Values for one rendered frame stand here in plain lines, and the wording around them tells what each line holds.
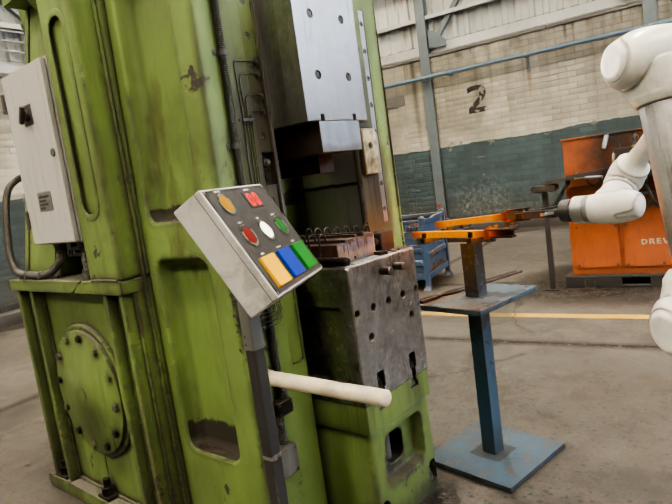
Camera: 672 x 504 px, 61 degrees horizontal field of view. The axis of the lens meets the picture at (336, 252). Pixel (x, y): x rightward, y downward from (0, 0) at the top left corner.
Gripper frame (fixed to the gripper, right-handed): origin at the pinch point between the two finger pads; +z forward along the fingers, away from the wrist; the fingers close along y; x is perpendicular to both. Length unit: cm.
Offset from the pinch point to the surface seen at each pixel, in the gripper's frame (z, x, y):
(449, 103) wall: 448, 131, 610
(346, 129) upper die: 26, 37, -52
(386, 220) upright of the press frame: 45.7, 3.8, -18.6
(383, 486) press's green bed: 22, -79, -64
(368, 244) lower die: 28, -1, -49
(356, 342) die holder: 20, -29, -68
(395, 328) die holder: 23, -30, -47
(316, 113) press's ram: 24, 42, -66
